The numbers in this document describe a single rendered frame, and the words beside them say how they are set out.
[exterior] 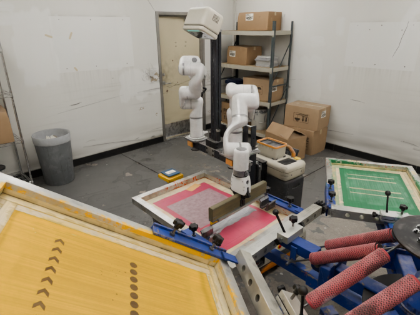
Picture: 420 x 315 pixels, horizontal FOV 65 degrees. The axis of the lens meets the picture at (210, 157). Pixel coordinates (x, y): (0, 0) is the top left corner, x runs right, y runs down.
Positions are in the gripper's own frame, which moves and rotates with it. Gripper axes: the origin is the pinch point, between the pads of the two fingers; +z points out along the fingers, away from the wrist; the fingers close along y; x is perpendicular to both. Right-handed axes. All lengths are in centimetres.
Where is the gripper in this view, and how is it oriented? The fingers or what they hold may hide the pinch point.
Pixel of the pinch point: (239, 200)
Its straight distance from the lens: 170.0
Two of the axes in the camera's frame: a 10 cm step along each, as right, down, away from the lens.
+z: 0.1, 9.2, 3.8
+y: -6.8, -2.8, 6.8
